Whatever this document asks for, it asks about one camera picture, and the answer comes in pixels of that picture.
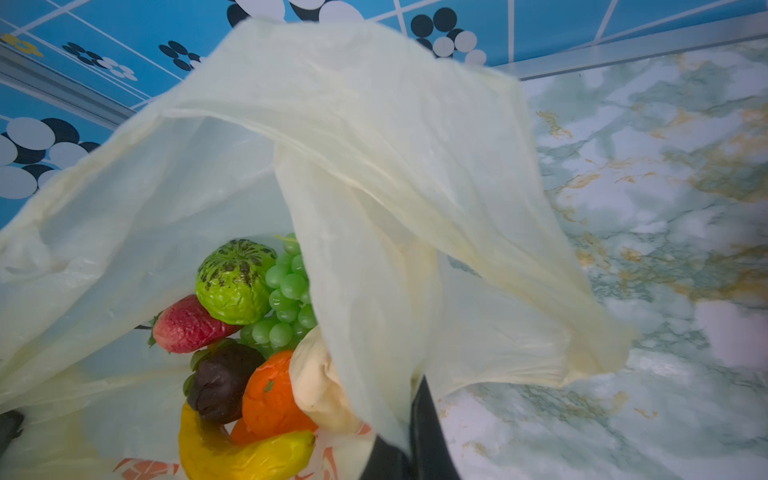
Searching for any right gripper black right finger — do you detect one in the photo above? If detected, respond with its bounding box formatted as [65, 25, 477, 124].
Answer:
[360, 378, 460, 480]

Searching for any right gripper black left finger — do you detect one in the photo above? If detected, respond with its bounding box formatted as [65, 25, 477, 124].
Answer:
[0, 410, 24, 456]

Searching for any fake orange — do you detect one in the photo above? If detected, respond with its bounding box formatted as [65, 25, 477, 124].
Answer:
[231, 350, 318, 445]

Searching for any translucent yellowish plastic bag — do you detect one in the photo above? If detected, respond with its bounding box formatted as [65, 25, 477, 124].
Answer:
[1, 19, 636, 479]

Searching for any fake green grapes bunch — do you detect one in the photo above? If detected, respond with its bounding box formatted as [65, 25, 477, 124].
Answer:
[238, 233, 317, 358]

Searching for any fake red strawberry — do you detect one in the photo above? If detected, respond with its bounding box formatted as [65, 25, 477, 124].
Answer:
[148, 294, 242, 354]

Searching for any fake yellow banana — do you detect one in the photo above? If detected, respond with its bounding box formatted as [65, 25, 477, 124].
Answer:
[178, 404, 315, 479]

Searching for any fake dark purple fruit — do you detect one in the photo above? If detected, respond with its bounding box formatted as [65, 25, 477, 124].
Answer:
[183, 339, 266, 425]

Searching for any fake green custard apple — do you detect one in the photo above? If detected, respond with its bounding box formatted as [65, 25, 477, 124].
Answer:
[195, 239, 277, 326]

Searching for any left aluminium corner post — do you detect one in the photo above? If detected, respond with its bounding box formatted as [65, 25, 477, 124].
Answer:
[1, 43, 135, 130]

